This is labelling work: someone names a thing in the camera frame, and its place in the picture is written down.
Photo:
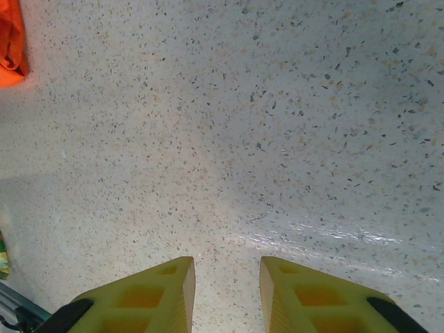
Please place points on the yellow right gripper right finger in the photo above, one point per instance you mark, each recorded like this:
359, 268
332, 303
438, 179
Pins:
312, 305

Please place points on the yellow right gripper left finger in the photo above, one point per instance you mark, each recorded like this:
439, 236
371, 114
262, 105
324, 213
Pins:
145, 305

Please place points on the orange t-shirt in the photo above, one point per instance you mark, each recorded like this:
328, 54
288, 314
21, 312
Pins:
12, 52

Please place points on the green snack bag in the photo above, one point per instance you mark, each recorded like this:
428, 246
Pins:
3, 256

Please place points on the aluminium mounting rail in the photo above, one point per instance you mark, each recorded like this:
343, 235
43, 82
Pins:
21, 308

